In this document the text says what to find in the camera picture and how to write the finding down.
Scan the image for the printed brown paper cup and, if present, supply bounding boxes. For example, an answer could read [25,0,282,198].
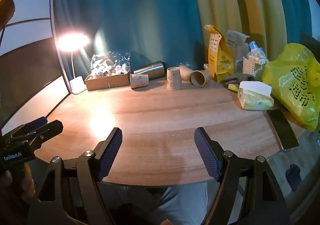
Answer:
[166,66,182,91]
[130,74,150,90]

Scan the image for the plain brown paper cup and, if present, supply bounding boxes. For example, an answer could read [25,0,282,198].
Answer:
[189,69,213,88]
[178,64,194,81]

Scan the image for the grey paper bag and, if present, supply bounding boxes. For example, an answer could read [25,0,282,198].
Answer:
[226,30,250,71]

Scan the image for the teal curtain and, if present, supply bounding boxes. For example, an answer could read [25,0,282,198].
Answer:
[52,0,208,90]

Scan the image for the black smartphone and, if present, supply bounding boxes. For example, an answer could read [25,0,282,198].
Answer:
[265,109,300,152]

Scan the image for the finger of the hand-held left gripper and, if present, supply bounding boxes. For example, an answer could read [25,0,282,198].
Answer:
[25,120,64,149]
[4,116,48,140]

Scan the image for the person's left hand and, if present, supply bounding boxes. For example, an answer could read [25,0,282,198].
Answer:
[4,163,36,207]

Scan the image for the pale packets in basket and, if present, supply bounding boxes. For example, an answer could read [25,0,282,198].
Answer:
[246,41,268,62]

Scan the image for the grey glove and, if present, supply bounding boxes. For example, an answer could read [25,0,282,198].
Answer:
[221,73,254,86]

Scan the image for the yellow paper bag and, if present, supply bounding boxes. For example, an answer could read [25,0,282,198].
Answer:
[203,25,235,83]

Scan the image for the yellow tissue pack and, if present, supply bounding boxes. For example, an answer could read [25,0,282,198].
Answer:
[237,80,275,111]

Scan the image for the yellow plastic bag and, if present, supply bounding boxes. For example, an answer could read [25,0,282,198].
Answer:
[261,43,320,132]

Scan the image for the yellow curtain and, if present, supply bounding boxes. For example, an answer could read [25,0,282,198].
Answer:
[187,0,313,65]

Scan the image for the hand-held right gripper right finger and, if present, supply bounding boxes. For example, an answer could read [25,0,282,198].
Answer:
[194,127,291,225]

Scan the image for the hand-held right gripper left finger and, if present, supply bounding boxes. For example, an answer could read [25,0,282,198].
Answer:
[27,127,123,225]

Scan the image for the dark cloth on floor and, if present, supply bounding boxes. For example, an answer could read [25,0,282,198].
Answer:
[285,163,302,192]

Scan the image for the brown cardboard box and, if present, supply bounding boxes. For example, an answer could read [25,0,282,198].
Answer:
[84,71,131,91]

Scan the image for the white woven basket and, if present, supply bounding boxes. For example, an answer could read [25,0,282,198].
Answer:
[242,56,269,81]

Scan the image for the clear bag of toys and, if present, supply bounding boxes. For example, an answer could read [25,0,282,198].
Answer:
[90,52,132,77]

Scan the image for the person's grey trousers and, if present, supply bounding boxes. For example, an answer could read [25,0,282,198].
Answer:
[99,182,208,225]

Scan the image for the white desk lamp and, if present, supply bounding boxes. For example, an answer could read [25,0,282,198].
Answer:
[56,33,90,95]

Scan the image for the steel tumbler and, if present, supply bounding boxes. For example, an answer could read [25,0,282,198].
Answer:
[133,61,166,81]

